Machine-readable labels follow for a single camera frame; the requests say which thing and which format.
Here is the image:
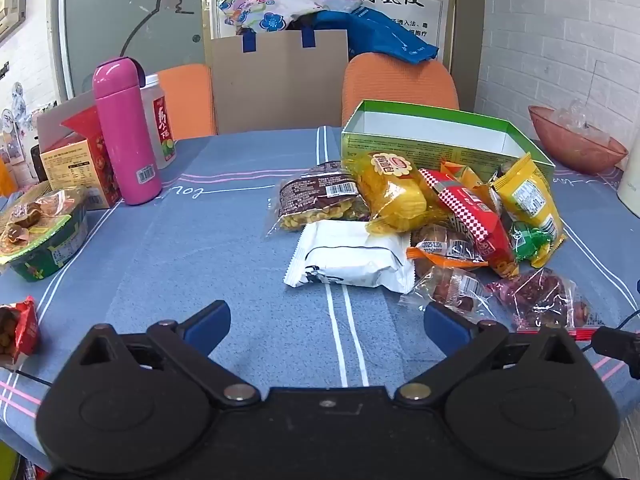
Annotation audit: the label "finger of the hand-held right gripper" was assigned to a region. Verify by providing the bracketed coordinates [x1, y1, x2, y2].
[593, 326, 640, 380]

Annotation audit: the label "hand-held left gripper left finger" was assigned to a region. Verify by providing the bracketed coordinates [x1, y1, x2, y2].
[79, 300, 262, 407]

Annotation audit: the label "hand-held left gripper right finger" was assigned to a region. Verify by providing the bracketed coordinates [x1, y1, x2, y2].
[395, 304, 593, 406]

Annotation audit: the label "clear packet of brown snacks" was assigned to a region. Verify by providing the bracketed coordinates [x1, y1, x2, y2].
[398, 265, 495, 319]

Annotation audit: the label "orange-edged clear snack packet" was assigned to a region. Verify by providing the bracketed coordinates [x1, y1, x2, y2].
[406, 224, 490, 272]

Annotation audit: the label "red checkered snack packet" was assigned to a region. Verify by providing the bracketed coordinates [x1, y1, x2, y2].
[418, 168, 519, 279]

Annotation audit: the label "yellow snack packet white label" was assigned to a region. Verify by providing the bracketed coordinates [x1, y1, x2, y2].
[489, 152, 567, 269]

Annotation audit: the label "orange snack packet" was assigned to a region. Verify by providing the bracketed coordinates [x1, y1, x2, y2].
[439, 158, 485, 188]

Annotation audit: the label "green cardboard box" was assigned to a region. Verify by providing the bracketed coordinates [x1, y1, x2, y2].
[341, 99, 555, 187]

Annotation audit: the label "green tub of wrapped snacks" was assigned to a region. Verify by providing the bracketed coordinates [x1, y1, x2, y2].
[0, 184, 89, 282]

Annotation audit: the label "red dates packet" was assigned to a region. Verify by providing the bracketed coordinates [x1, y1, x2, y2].
[486, 268, 592, 335]

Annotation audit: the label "green wrapped candy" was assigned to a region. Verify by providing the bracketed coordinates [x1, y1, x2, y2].
[509, 222, 552, 262]

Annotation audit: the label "yellow corn snack packet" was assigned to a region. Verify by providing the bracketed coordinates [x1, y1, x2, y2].
[351, 151, 452, 235]

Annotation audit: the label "brown peanut packet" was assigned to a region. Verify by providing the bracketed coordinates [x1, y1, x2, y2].
[266, 159, 372, 237]

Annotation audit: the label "white thermos jug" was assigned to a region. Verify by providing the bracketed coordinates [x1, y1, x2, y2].
[615, 152, 640, 207]

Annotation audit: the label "small red snack packet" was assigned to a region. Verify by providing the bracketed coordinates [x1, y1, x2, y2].
[0, 295, 40, 369]

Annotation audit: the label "clear jar with red label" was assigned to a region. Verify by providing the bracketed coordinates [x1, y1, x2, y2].
[139, 74, 179, 170]

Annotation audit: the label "orange printed carton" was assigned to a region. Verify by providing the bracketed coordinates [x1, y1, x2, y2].
[39, 107, 122, 211]

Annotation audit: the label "pink plastic bowl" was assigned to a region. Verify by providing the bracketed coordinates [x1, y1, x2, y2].
[528, 104, 630, 176]

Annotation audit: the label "pink thermos bottle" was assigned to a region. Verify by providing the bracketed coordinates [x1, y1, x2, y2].
[92, 57, 164, 206]

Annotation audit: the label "orange chair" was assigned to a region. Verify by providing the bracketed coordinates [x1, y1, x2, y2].
[341, 52, 460, 129]
[157, 63, 219, 140]

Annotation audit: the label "clear plastic wrappers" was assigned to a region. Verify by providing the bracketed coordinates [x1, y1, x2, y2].
[547, 99, 612, 137]

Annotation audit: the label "grey flat panel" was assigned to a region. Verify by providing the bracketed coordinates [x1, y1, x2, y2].
[37, 91, 99, 157]

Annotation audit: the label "blue plastic bag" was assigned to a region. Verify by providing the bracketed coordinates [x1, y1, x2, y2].
[309, 7, 440, 66]

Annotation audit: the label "white air conditioner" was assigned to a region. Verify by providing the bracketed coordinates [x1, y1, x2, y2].
[0, 0, 29, 37]

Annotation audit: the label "brown paper bag blue handles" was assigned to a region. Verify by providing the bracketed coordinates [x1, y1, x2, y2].
[209, 27, 350, 135]

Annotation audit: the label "wall photo collage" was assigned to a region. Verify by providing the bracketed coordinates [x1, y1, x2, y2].
[0, 80, 42, 197]

